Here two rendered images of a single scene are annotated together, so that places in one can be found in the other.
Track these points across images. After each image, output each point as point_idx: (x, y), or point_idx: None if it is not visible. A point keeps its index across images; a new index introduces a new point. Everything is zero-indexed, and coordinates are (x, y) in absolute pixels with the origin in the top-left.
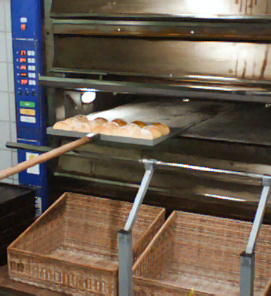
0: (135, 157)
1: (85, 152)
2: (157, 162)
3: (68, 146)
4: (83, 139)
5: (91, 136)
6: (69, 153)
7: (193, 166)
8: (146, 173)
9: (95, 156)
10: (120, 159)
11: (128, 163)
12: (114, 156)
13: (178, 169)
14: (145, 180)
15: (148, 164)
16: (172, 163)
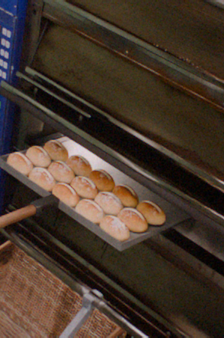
0: (75, 279)
1: (16, 237)
2: (99, 302)
3: None
4: (25, 210)
5: (40, 205)
6: None
7: (142, 336)
8: (81, 311)
9: (26, 250)
10: (55, 271)
11: (63, 282)
12: (50, 262)
13: (122, 328)
14: (75, 323)
15: (87, 301)
16: (118, 314)
